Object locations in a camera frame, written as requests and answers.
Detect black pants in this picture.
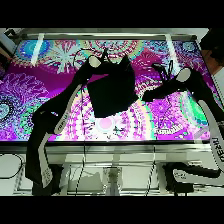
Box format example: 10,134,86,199
85,54,140,120

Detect black cable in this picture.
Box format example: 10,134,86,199
0,153,26,180
146,143,158,197

